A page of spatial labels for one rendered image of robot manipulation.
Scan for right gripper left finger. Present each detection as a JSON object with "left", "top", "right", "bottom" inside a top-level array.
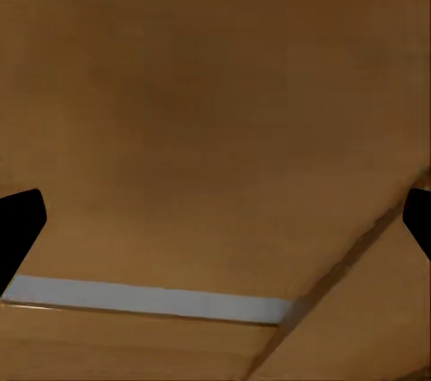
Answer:
[{"left": 0, "top": 189, "right": 47, "bottom": 297}]

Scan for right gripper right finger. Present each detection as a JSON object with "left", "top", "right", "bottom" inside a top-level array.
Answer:
[{"left": 402, "top": 188, "right": 431, "bottom": 260}]

